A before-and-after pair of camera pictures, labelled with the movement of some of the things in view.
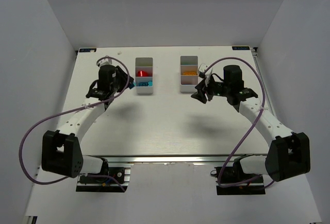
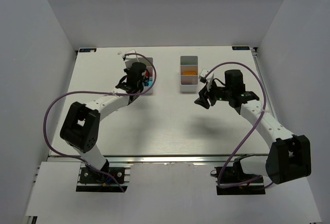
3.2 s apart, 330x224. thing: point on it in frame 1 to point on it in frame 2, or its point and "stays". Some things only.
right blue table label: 240,48 stays
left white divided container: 144,75 stays
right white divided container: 188,73 stays
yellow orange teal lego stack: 190,73 stays
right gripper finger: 200,86 to 204,92
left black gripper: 123,77 to 141,80
